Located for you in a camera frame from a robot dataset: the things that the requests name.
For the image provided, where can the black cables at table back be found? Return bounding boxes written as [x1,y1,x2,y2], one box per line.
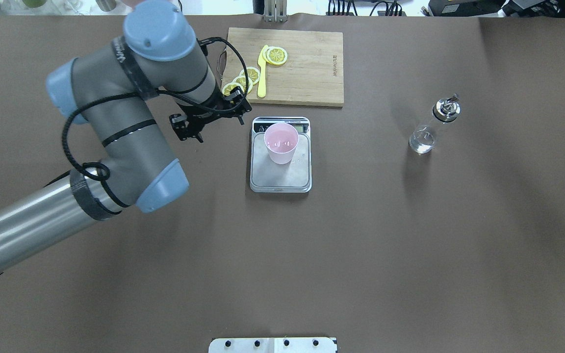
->
[327,0,406,17]

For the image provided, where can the bamboo cutting board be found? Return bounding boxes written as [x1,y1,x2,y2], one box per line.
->
[227,27,344,108]

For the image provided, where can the yellow plastic knife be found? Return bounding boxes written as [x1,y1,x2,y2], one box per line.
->
[257,45,269,98]

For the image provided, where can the metal camera post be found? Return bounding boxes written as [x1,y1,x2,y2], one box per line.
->
[263,0,288,23]

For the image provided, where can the glass sauce bottle metal spout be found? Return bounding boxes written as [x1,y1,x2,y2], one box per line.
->
[409,93,462,154]

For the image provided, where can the white metal base plate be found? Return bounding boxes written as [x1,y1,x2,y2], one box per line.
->
[208,337,339,353]

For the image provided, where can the black equipment box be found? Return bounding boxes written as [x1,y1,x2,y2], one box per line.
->
[428,0,507,17]

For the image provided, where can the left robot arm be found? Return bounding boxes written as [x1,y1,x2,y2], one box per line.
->
[0,0,252,275]

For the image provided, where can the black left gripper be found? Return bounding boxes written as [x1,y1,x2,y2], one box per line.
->
[169,88,253,143]

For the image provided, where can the lemon slice front left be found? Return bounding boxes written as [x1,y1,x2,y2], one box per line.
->
[221,82,241,96]

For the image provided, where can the digital kitchen scale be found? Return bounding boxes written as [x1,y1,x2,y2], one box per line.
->
[248,116,312,194]

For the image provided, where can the lemon slice by knife tip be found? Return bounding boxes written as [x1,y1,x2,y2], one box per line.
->
[264,46,288,66]

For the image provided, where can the pink plastic cup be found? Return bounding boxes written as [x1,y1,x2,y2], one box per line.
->
[264,123,300,165]

